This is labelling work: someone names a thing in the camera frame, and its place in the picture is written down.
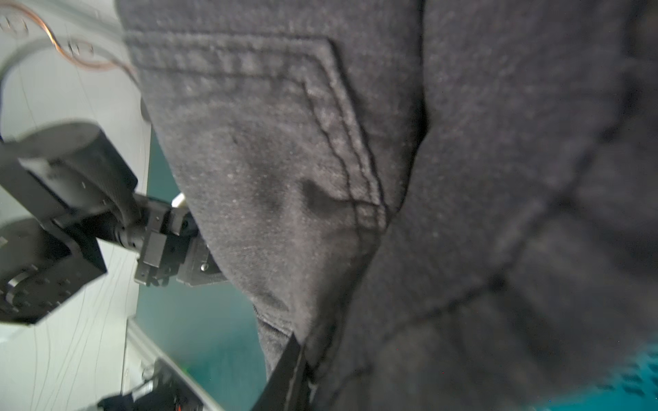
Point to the teal plastic basket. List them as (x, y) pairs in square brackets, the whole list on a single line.
[(633, 388)]

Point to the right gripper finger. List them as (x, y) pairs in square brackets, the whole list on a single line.
[(288, 388)]

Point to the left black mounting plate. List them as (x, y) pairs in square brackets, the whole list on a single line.
[(165, 390)]

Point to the dark grey long pants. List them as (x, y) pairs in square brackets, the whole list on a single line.
[(448, 205)]

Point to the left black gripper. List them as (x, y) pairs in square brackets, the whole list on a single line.
[(170, 246)]

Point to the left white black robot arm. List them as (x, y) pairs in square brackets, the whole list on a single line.
[(78, 191)]

